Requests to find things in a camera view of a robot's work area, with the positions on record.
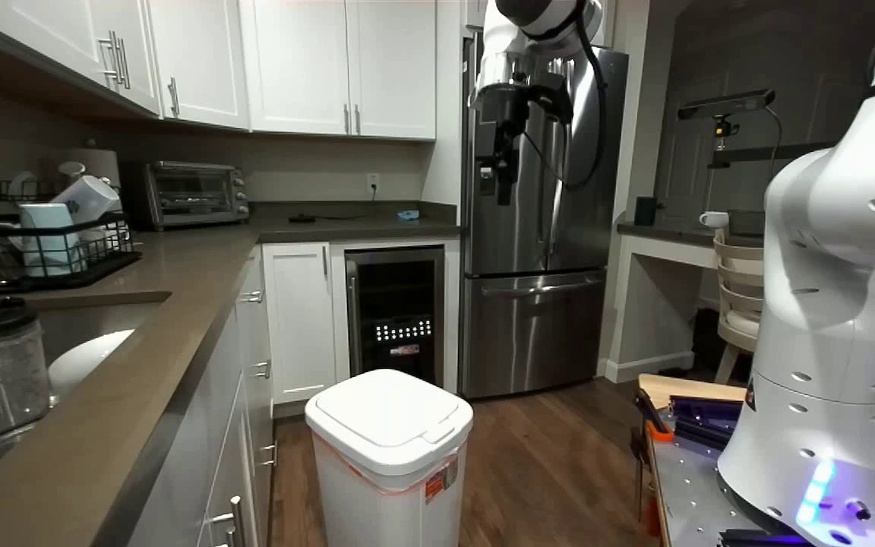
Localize white trash bin body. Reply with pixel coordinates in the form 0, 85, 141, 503
308, 404, 475, 547

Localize black wine cooler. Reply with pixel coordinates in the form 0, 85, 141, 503
344, 248, 442, 383

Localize wooden board on table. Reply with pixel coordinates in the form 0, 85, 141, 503
638, 375, 745, 408

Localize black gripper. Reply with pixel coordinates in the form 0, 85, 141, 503
476, 85, 570, 207

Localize white bin lid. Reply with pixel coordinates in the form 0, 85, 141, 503
304, 369, 475, 476

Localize white wooden chair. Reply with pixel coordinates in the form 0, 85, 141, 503
698, 209, 762, 383

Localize silver toaster oven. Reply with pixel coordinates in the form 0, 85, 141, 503
147, 163, 250, 229

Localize white plate in sink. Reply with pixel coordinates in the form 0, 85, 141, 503
49, 329, 129, 393

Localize white lower cabinet door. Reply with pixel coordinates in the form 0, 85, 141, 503
265, 245, 335, 404

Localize black dish rack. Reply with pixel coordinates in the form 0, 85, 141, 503
0, 178, 141, 295

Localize light blue cup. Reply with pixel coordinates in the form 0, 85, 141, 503
21, 205, 84, 280

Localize stainless steel refrigerator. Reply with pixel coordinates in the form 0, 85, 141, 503
460, 47, 628, 398

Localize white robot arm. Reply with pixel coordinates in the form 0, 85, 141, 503
716, 65, 875, 547

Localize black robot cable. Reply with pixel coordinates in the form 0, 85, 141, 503
517, 11, 609, 196

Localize white upper cabinets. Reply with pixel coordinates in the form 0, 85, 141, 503
0, 0, 437, 140

